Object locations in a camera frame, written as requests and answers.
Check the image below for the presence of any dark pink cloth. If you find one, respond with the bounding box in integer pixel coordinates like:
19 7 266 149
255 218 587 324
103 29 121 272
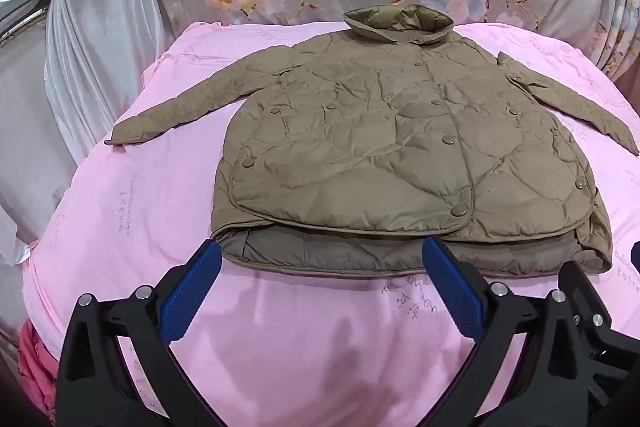
17 320 58 425

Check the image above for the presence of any white satin curtain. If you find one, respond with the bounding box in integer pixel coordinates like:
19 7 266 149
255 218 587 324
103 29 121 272
1 0 171 337

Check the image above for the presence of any olive quilted jacket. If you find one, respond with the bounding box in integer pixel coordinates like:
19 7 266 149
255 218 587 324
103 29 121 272
110 5 638 277

